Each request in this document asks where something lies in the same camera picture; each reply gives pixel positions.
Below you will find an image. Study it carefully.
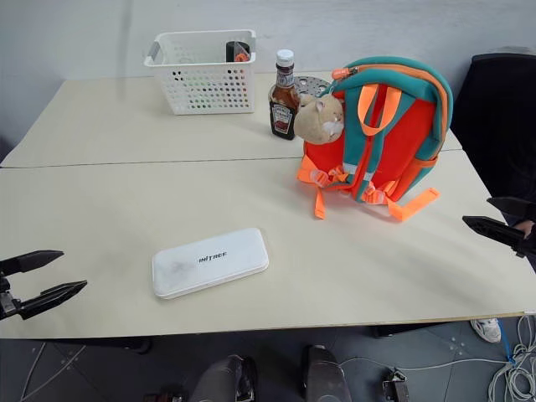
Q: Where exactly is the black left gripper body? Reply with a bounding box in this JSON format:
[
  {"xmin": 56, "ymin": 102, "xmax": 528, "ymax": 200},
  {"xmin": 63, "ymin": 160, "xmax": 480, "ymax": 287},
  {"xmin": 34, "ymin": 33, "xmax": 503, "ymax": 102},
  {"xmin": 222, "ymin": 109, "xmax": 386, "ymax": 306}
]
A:
[{"xmin": 0, "ymin": 270, "xmax": 23, "ymax": 322}]

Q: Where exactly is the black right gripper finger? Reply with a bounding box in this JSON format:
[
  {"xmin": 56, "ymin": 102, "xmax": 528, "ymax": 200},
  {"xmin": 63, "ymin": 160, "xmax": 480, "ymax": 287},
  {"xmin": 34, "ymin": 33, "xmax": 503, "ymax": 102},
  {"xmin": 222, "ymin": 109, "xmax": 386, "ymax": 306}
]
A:
[
  {"xmin": 461, "ymin": 215, "xmax": 536, "ymax": 259},
  {"xmin": 487, "ymin": 196, "xmax": 536, "ymax": 224}
]

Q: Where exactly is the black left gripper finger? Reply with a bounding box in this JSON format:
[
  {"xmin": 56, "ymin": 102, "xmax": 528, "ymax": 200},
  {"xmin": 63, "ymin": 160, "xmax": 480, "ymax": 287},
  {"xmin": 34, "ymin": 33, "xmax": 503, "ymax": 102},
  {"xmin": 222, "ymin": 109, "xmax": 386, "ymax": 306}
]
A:
[
  {"xmin": 0, "ymin": 250, "xmax": 65, "ymax": 276},
  {"xmin": 16, "ymin": 280, "xmax": 89, "ymax": 322}
]

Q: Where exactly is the orange and teal backpack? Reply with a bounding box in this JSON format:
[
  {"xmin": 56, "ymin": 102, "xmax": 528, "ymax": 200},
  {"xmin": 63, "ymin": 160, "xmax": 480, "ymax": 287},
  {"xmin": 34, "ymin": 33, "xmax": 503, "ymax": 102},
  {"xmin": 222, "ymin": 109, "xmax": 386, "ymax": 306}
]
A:
[{"xmin": 296, "ymin": 55, "xmax": 455, "ymax": 224}]

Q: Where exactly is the white rectangular case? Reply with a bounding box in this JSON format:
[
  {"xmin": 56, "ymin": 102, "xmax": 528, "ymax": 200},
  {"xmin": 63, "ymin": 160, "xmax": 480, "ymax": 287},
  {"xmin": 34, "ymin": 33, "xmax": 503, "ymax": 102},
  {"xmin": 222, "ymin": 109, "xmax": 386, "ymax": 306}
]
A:
[{"xmin": 151, "ymin": 227, "xmax": 271, "ymax": 300}]

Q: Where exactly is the black office chair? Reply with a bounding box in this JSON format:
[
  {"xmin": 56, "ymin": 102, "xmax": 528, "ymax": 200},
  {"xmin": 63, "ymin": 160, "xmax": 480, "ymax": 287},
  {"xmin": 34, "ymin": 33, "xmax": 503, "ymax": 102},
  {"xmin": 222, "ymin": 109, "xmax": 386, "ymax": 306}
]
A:
[{"xmin": 448, "ymin": 53, "xmax": 536, "ymax": 202}]

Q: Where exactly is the white sneaker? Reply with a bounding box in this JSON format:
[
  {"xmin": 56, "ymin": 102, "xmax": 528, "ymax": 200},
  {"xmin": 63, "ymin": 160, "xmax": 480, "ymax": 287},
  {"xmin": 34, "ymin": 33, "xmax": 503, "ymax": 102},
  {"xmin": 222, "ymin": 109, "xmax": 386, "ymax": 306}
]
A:
[{"xmin": 470, "ymin": 317, "xmax": 503, "ymax": 344}]

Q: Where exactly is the dark rounded shape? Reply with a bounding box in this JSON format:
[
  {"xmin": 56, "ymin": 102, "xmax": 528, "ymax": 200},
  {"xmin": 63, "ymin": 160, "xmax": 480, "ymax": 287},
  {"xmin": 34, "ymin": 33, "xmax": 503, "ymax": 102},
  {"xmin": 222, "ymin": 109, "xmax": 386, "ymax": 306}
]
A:
[
  {"xmin": 301, "ymin": 344, "xmax": 353, "ymax": 402},
  {"xmin": 190, "ymin": 354, "xmax": 257, "ymax": 402}
]

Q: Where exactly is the beige plush hamster toy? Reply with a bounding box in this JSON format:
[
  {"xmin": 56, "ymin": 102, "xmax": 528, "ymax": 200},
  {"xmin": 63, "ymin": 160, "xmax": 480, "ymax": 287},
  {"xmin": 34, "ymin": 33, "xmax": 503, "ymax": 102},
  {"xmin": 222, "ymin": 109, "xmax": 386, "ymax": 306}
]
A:
[{"xmin": 293, "ymin": 93, "xmax": 346, "ymax": 142}]

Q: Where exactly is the round perforated metal disc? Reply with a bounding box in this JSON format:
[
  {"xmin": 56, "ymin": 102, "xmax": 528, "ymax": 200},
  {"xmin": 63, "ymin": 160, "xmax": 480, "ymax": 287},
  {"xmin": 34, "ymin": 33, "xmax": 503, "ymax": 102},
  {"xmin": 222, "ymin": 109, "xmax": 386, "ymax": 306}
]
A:
[{"xmin": 293, "ymin": 75, "xmax": 329, "ymax": 97}]

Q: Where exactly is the white perforated plastic basket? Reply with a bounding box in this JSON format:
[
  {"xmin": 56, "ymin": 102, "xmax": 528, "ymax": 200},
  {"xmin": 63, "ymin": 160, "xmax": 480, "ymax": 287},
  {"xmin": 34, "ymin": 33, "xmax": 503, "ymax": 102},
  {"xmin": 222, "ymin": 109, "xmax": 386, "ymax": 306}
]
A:
[{"xmin": 143, "ymin": 28, "xmax": 257, "ymax": 116}]

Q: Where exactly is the ketchup bottle with white cap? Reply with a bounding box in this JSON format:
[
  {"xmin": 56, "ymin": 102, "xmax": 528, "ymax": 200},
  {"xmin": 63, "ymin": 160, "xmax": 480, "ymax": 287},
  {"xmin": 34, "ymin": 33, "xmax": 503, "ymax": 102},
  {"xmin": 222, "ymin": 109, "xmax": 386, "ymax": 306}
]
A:
[{"xmin": 268, "ymin": 49, "xmax": 302, "ymax": 142}]

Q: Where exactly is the black and orange object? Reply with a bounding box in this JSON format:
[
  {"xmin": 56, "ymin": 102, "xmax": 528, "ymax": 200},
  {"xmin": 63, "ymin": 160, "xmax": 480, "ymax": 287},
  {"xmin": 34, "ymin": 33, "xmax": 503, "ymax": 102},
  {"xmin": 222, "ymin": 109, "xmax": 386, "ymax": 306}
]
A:
[{"xmin": 225, "ymin": 39, "xmax": 251, "ymax": 64}]

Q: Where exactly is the blue cable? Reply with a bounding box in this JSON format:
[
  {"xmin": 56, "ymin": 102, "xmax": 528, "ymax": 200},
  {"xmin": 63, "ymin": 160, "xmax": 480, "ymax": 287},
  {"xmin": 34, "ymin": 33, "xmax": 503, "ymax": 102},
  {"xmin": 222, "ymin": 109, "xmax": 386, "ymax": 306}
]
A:
[{"xmin": 498, "ymin": 317, "xmax": 517, "ymax": 366}]

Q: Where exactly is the white cable bundle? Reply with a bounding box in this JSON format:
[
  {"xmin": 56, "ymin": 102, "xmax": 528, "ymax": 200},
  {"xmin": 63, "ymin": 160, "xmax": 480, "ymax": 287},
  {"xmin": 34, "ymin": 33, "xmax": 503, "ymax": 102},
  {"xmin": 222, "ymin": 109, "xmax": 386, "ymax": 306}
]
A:
[{"xmin": 488, "ymin": 313, "xmax": 536, "ymax": 402}]

